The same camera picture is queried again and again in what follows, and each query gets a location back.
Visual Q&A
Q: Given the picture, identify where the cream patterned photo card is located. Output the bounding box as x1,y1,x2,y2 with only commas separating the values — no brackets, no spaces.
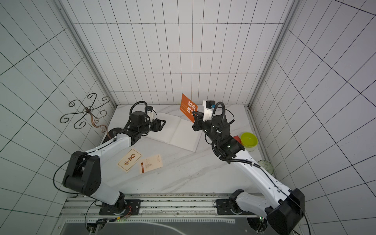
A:
117,149,142,172

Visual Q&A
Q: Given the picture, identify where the lime green plastic bowl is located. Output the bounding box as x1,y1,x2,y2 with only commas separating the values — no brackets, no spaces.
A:
240,132,258,148

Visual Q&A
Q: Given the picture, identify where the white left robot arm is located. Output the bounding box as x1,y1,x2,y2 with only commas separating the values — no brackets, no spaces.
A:
63,116,166,208

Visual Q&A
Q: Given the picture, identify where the orange photo card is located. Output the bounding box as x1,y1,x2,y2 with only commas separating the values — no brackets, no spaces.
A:
180,94,198,122

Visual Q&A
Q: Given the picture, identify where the copper wire jewelry stand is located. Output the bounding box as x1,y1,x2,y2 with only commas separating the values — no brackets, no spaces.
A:
59,93,113,139

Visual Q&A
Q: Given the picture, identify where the aluminium mounting rail frame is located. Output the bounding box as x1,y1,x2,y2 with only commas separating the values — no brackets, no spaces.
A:
53,193,271,235

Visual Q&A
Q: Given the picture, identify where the cream text photo card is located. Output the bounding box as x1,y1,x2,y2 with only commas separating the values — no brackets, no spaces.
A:
139,154,163,174

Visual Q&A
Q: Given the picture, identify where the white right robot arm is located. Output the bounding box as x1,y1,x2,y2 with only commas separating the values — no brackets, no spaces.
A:
193,111,305,235

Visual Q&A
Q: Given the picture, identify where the clear green glass cup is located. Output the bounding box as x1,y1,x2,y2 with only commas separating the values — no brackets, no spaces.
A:
258,160,274,175

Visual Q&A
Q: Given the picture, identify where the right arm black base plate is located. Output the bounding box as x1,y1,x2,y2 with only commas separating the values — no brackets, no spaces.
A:
213,199,254,215

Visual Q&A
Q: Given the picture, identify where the white photo album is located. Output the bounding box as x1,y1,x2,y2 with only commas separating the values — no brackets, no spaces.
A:
146,113,201,152

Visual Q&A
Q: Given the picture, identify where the red photo card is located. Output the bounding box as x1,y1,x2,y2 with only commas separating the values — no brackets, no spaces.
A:
234,136,241,144

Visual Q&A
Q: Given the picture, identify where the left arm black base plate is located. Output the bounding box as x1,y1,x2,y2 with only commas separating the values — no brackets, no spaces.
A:
99,199,141,216

